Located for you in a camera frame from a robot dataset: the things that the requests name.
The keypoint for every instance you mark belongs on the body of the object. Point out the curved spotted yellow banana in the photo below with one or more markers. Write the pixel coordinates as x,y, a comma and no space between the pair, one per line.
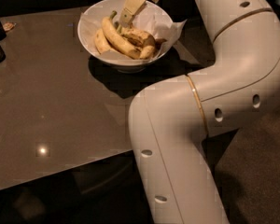
143,40

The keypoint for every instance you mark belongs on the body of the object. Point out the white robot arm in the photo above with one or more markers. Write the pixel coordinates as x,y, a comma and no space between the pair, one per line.
169,120

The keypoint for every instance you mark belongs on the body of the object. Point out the white paper bowl liner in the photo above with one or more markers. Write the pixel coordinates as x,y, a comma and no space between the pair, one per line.
158,19

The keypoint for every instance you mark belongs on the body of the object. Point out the long yellow banana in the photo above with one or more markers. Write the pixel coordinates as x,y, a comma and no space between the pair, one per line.
116,40

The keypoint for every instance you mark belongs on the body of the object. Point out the left yellow banana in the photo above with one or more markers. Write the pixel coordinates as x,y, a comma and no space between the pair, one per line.
101,42

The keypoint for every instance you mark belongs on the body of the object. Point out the small crumpled wrapper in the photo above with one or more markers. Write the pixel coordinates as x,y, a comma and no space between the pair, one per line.
8,26

